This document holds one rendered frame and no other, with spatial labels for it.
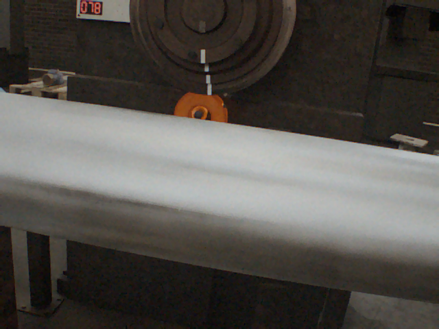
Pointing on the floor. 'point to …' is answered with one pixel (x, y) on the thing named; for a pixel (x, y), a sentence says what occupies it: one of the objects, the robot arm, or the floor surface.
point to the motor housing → (269, 303)
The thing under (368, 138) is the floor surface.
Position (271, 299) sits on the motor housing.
